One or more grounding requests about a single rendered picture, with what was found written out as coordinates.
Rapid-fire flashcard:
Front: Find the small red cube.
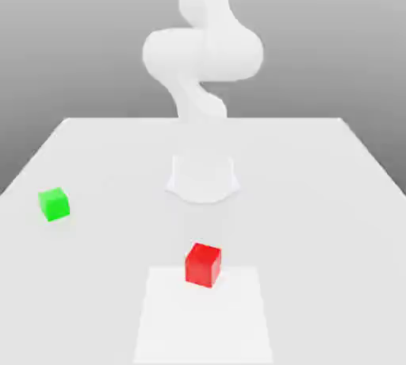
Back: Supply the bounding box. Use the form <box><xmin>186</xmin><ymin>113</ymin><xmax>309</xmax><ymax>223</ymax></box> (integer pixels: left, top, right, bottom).
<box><xmin>184</xmin><ymin>242</ymin><xmax>222</xmax><ymax>289</ymax></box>

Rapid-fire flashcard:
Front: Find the small green cube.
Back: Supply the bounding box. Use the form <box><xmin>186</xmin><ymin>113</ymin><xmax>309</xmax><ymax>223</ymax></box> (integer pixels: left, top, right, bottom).
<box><xmin>37</xmin><ymin>186</ymin><xmax>71</xmax><ymax>223</ymax></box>

